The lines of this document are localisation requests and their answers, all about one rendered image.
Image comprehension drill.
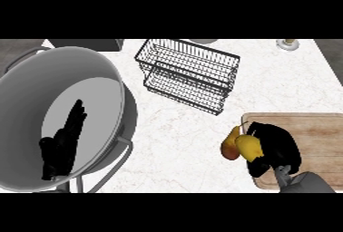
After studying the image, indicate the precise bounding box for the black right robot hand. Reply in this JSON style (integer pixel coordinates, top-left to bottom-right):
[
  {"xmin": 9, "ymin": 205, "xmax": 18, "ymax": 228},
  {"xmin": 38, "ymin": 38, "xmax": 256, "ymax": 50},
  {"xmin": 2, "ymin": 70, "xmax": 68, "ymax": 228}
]
[{"xmin": 245, "ymin": 121, "xmax": 303, "ymax": 179}]

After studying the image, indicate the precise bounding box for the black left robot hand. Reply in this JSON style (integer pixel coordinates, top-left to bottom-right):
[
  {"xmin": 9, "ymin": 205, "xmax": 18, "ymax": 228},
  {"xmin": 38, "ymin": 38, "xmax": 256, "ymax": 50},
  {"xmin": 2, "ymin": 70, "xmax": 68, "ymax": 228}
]
[{"xmin": 37, "ymin": 99, "xmax": 89, "ymax": 181}]

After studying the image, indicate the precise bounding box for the yellow lemon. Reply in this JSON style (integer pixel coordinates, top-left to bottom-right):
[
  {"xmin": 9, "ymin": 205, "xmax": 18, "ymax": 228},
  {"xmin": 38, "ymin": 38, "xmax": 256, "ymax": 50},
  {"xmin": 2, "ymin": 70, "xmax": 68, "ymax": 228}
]
[{"xmin": 235, "ymin": 134, "xmax": 265, "ymax": 163}]

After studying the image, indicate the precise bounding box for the wooden cutting board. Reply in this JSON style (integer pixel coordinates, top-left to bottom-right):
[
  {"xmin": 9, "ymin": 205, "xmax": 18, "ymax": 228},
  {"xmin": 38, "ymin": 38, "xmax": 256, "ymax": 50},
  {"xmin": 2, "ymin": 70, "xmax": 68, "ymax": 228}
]
[{"xmin": 240, "ymin": 111, "xmax": 343, "ymax": 191}]

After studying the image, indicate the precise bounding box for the large grey metal pot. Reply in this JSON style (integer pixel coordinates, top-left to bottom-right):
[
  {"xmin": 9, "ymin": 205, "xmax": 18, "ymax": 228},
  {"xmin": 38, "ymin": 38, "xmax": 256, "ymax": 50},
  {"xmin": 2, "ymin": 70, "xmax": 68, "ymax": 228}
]
[{"xmin": 0, "ymin": 45, "xmax": 139, "ymax": 194}]

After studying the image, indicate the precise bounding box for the yellow orange pear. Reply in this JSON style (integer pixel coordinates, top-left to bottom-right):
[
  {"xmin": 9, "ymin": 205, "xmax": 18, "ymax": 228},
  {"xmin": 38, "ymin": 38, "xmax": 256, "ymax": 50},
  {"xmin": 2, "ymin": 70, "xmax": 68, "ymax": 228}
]
[{"xmin": 220, "ymin": 121, "xmax": 250, "ymax": 161}]

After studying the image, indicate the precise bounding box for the dark grey flat appliance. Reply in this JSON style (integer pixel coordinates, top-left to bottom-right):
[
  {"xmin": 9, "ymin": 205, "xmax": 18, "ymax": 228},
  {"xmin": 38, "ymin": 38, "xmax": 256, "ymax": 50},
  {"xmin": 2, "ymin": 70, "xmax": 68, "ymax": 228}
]
[{"xmin": 47, "ymin": 38, "xmax": 126, "ymax": 53}]

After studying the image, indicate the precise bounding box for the pale grey round object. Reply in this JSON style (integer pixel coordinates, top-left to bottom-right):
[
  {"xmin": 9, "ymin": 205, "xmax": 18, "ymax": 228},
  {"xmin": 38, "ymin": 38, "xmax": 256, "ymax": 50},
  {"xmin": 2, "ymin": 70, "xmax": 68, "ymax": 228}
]
[{"xmin": 189, "ymin": 38, "xmax": 220, "ymax": 45}]

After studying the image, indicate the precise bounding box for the black wire tiered basket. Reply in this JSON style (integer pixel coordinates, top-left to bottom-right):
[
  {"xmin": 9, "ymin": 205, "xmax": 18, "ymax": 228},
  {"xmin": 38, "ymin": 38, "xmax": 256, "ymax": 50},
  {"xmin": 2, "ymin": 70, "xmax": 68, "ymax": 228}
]
[{"xmin": 135, "ymin": 38, "xmax": 241, "ymax": 116}]

